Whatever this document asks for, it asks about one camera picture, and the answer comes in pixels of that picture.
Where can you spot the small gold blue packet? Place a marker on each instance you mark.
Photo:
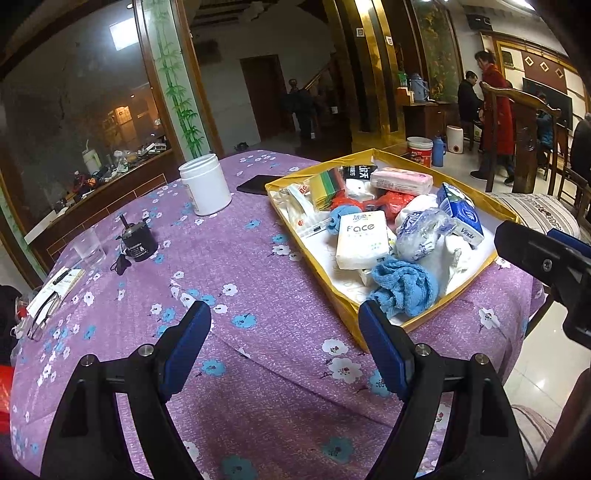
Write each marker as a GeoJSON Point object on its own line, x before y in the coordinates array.
{"type": "Point", "coordinates": [419, 234]}

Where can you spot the clear plastic cup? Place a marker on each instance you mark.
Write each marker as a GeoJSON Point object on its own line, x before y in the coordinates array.
{"type": "Point", "coordinates": [88, 247]}

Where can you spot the white notebook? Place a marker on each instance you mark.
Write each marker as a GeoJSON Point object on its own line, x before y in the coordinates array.
{"type": "Point", "coordinates": [54, 291]}

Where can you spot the black snack packet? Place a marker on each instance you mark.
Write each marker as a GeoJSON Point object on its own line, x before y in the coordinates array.
{"type": "Point", "coordinates": [358, 172]}

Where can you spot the wooden chair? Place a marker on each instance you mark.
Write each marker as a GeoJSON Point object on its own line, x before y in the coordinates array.
{"type": "Point", "coordinates": [525, 108]}

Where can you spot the blue Vinda tissue pack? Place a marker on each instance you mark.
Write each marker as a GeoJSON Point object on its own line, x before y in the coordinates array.
{"type": "Point", "coordinates": [461, 208]}

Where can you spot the black bag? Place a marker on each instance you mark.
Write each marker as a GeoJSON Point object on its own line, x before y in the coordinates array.
{"type": "Point", "coordinates": [8, 319]}

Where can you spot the seated person in black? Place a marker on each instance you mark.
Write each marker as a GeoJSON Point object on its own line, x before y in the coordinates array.
{"type": "Point", "coordinates": [469, 104]}

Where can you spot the person in red coat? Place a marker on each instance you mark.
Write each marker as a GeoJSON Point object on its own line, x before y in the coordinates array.
{"type": "Point", "coordinates": [497, 121]}

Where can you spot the colourful sponge pack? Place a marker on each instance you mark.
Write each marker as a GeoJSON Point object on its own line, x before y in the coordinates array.
{"type": "Point", "coordinates": [325, 186]}

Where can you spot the lemon print tissue pack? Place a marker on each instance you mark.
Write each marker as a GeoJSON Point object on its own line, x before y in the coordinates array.
{"type": "Point", "coordinates": [363, 241]}

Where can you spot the black smartphone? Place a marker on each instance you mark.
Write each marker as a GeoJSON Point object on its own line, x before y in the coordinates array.
{"type": "Point", "coordinates": [256, 185]}

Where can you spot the white cloth towel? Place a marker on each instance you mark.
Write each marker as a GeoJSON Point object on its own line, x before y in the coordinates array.
{"type": "Point", "coordinates": [450, 259]}

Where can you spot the blue towel cloth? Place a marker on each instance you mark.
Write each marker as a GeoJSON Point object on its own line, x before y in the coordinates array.
{"type": "Point", "coordinates": [403, 288]}

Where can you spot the striped cushion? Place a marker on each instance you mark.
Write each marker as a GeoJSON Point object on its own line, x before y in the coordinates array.
{"type": "Point", "coordinates": [540, 212]}

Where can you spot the blue cloth red bag bundle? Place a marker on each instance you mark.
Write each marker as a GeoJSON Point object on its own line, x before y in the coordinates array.
{"type": "Point", "coordinates": [340, 207]}

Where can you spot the red bag with blue cloth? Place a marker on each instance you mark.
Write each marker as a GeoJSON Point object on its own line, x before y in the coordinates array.
{"type": "Point", "coordinates": [391, 203]}

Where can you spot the pink rose tissue pack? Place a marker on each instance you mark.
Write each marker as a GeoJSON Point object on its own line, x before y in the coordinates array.
{"type": "Point", "coordinates": [402, 181]}

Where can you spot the eyeglasses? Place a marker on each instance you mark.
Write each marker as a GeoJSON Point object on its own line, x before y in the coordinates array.
{"type": "Point", "coordinates": [39, 319]}

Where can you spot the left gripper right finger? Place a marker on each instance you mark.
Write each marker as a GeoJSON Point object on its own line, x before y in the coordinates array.
{"type": "Point", "coordinates": [463, 398]}

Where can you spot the yellow cardboard box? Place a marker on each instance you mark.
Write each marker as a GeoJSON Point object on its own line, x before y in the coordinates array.
{"type": "Point", "coordinates": [347, 289]}

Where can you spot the wooden glass cabinet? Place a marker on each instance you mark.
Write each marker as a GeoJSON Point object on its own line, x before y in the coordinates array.
{"type": "Point", "coordinates": [99, 101]}

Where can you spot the long white plastic packet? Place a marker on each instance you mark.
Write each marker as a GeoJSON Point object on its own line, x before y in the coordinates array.
{"type": "Point", "coordinates": [294, 203]}

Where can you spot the blue thermos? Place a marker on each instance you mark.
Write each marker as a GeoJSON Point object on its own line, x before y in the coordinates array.
{"type": "Point", "coordinates": [438, 152]}

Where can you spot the white plastic jar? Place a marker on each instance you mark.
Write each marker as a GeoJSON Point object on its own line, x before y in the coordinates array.
{"type": "Point", "coordinates": [204, 181]}

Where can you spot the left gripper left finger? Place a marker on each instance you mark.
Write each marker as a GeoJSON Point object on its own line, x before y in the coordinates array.
{"type": "Point", "coordinates": [86, 438]}

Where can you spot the black round device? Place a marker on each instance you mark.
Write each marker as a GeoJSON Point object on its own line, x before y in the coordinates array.
{"type": "Point", "coordinates": [137, 244]}

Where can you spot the red white bucket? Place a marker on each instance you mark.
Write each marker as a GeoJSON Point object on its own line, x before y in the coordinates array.
{"type": "Point", "coordinates": [420, 150]}

